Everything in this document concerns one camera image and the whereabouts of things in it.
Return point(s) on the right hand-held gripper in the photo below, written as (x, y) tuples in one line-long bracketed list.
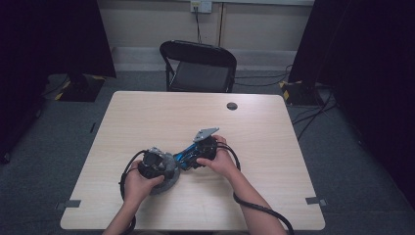
[(207, 148)]

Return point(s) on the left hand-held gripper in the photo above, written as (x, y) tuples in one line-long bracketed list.
[(151, 164)]

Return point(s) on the grey cloth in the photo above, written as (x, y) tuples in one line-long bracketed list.
[(172, 169)]

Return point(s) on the blue and black toy car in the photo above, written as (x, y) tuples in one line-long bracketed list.
[(182, 158)]

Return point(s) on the person's right hand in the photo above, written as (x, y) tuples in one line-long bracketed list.
[(223, 161)]

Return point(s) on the person's left hand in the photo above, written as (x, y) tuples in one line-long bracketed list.
[(138, 189)]

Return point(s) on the grey tape strip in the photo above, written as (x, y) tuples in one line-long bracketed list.
[(315, 201), (69, 204)]

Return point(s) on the black folding chair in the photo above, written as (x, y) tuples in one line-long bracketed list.
[(199, 54)]

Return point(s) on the black stand base striped tape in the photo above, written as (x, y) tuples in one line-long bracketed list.
[(298, 93), (81, 89)]

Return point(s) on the dark curtain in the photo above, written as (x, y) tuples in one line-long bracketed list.
[(49, 39), (368, 65)]

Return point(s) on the white wall socket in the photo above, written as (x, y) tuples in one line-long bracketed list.
[(201, 6)]

